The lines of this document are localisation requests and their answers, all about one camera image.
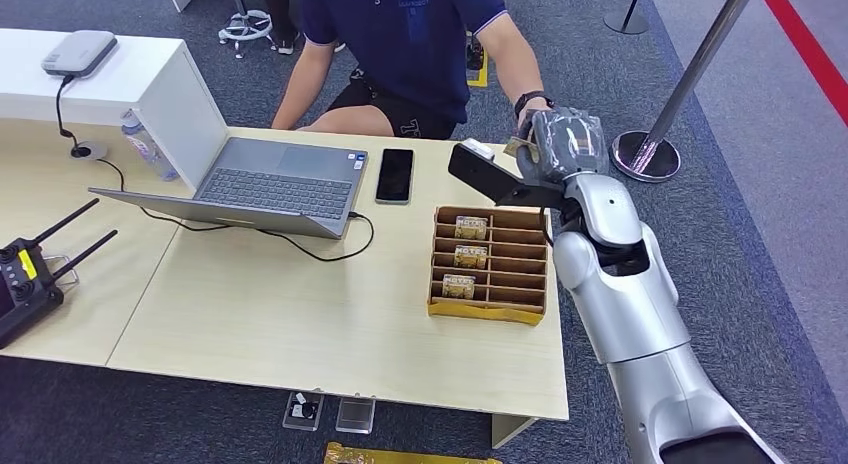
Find person's left hand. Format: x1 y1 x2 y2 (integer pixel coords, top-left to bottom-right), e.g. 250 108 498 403
514 101 555 144

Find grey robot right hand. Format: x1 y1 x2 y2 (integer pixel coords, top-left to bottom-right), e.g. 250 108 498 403
514 105 610 185

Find gold hotel key card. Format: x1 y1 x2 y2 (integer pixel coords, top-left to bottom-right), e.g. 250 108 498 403
502 136 540 165
453 244 490 271
453 215 490 242
441 274 478 301

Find seated person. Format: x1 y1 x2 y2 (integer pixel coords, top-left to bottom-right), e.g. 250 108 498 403
270 0 555 144

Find brown cardboard card organizer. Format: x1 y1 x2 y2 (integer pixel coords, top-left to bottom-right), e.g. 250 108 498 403
426 205 550 327

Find standing person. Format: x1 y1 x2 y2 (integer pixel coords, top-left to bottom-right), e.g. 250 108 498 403
261 0 347 57

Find wristwatch with black band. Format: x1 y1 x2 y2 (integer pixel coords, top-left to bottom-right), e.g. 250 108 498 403
512 89 555 118

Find black smartphone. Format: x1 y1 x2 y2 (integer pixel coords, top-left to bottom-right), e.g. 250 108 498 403
374 147 416 207

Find grey open laptop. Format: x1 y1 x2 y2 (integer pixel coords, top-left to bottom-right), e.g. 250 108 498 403
88 136 370 242

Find red barrier belt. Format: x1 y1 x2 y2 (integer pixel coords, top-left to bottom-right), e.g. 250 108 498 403
755 0 848 129

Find desk leg panel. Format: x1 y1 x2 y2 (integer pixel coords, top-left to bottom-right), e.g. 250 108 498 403
490 413 539 451

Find stool base with footring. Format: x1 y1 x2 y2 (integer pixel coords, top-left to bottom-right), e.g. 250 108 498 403
217 0 278 60

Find clear plastic case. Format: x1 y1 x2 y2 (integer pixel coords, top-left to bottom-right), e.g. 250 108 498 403
282 390 327 433
334 395 378 436

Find yellow wrapped flat package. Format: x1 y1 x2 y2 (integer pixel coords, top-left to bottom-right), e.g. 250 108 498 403
322 441 504 464

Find clear plastic water bottle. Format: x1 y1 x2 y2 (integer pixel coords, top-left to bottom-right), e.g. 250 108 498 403
119 109 181 183

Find white desk riser shelf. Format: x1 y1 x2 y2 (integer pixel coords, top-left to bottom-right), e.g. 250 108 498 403
0 27 231 195

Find grey flat box device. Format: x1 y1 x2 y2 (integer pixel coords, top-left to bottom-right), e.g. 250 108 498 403
40 29 119 80

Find black remote controller with antennas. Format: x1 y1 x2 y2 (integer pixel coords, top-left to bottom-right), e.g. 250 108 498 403
0 197 120 352

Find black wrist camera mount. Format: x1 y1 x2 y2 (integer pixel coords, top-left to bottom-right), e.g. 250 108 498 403
447 137 568 211

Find chrome stanchion post with base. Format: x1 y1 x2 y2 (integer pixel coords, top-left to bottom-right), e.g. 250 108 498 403
603 0 651 37
608 0 758 185

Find black laptop power cable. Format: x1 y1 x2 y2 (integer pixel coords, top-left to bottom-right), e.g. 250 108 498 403
95 156 377 264

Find round desk cable grommet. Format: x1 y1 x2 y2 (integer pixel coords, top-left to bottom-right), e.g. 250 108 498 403
70 139 109 162

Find black device cable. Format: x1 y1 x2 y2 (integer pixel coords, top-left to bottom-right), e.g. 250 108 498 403
54 74 92 160

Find metal controller handle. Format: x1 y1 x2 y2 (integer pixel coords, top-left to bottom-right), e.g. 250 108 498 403
42 253 81 294

